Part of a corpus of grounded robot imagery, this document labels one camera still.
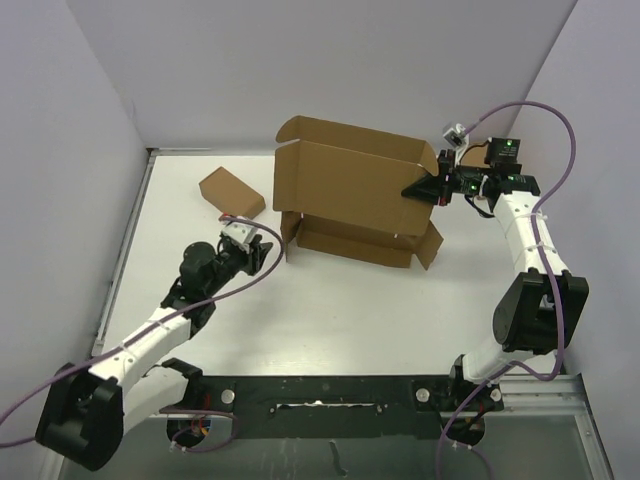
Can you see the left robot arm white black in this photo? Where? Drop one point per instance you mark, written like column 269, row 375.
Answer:
column 91, row 406

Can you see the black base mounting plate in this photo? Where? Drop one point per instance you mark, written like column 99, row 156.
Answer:
column 331, row 407

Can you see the aluminium frame rail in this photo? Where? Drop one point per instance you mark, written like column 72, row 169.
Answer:
column 545, row 431

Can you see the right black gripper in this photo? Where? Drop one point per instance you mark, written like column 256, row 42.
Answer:
column 432, row 188

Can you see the small closed cardboard box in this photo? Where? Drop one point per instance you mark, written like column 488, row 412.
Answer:
column 230, row 195

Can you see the large cardboard box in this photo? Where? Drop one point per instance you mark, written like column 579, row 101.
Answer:
column 338, row 189

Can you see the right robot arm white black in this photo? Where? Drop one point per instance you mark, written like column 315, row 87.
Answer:
column 540, row 310

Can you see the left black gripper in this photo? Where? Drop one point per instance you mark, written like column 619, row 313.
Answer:
column 252, row 257

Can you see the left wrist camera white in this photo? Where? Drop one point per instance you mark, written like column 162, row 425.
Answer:
column 238, row 233

